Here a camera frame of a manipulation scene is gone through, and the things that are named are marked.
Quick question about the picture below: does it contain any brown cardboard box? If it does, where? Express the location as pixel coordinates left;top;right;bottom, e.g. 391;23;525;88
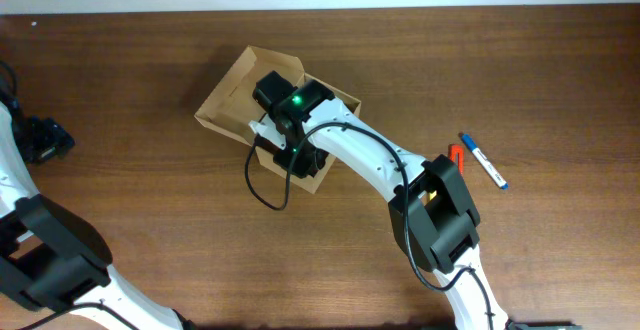
194;46;361;194

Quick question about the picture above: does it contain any orange utility knife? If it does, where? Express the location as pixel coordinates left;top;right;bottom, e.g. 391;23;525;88
448;144;464;175

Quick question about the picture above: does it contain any blue white marker pen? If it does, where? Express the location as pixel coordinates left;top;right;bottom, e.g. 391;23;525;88
460;134;508;190

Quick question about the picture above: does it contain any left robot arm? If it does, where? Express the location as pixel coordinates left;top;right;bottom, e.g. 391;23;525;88
1;63;195;330

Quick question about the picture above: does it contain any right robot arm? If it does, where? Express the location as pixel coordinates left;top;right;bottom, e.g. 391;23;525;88
250;71;514;329

